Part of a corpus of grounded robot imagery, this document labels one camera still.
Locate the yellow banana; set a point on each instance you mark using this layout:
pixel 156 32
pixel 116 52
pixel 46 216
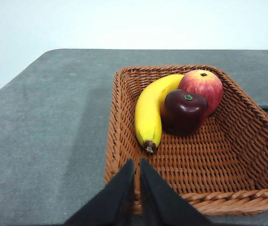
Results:
pixel 148 115

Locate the brown wicker basket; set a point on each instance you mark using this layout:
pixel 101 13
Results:
pixel 218 160

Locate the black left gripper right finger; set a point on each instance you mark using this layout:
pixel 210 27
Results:
pixel 159 202

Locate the red and yellow apple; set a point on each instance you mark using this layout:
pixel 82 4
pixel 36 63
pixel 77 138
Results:
pixel 202 84

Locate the dark red apple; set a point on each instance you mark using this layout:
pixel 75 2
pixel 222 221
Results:
pixel 183 113

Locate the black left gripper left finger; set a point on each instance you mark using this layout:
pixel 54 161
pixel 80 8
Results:
pixel 117 202

